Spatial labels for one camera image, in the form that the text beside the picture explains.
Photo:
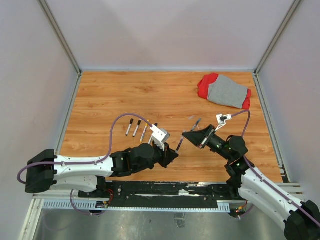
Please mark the purple marker pen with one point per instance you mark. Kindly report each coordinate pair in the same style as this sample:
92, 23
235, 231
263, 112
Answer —
179, 144

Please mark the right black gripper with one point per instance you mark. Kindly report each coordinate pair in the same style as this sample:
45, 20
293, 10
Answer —
199, 138

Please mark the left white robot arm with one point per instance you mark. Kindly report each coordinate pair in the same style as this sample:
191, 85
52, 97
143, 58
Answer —
48, 171

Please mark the white marker yellow end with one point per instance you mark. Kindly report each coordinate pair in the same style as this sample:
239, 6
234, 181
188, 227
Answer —
144, 131

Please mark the black mounting base rail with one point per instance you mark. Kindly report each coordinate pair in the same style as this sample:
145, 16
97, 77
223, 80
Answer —
174, 195

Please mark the red and grey cloth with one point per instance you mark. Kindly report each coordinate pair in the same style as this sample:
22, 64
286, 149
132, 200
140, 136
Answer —
221, 90

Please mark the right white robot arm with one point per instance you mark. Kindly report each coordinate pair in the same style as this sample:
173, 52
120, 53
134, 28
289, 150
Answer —
299, 220

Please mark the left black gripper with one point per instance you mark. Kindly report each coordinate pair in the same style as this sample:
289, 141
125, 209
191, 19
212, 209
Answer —
168, 156

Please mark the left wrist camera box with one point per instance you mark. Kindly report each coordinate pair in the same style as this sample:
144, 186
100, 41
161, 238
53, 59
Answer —
159, 136

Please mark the white whiteboard marker pen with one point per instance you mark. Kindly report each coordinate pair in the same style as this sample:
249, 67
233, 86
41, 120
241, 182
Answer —
137, 127

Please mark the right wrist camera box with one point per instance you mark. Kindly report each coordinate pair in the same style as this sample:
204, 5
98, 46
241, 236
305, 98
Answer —
222, 120

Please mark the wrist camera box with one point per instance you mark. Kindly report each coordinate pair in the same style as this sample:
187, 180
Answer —
159, 136
222, 120

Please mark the white blue marker pen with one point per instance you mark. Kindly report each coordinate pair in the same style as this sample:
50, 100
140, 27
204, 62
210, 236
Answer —
150, 139

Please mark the white marker black cap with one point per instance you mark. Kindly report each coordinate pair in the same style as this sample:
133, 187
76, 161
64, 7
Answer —
129, 127

